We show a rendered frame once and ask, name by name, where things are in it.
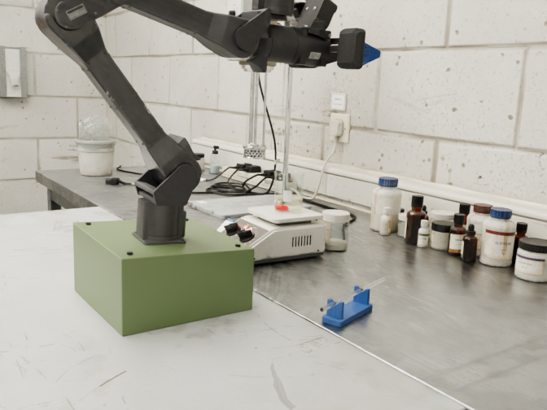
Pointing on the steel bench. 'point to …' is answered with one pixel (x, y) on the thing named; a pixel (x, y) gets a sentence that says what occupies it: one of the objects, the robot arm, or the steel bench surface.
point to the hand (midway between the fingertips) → (347, 52)
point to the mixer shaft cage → (251, 150)
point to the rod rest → (337, 313)
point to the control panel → (251, 229)
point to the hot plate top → (284, 215)
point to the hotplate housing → (287, 240)
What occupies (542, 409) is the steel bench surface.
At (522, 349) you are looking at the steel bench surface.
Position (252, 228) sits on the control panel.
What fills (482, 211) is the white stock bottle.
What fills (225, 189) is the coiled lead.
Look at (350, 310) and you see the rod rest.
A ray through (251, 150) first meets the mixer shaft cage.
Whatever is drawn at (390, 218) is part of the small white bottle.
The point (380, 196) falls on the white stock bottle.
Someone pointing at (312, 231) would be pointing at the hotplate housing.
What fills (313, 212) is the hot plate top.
